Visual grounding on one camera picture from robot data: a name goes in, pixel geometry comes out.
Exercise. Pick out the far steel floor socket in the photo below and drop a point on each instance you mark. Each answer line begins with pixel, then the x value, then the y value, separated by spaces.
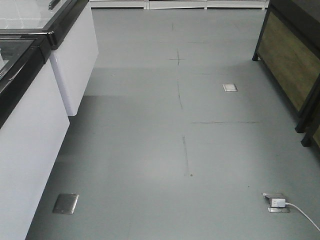
pixel 229 87

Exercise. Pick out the steel floor socket cover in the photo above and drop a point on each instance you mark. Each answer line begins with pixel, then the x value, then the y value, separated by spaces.
pixel 65 203

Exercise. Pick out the near white chest freezer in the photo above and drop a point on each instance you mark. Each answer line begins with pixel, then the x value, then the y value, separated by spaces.
pixel 33 124

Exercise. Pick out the white chest freezer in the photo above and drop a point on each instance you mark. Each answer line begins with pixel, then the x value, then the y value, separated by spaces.
pixel 69 28
pixel 33 124

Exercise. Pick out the far white chest freezer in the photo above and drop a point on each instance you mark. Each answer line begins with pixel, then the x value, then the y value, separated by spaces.
pixel 69 28

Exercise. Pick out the white shelf base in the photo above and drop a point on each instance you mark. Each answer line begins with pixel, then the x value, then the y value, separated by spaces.
pixel 180 4

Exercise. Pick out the white power adapter plug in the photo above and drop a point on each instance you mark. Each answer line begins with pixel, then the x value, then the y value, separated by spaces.
pixel 278 203

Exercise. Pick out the open floor socket box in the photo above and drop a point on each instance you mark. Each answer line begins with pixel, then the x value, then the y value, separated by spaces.
pixel 269 196

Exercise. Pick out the dark wooden display stand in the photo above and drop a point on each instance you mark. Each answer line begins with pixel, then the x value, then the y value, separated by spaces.
pixel 289 47

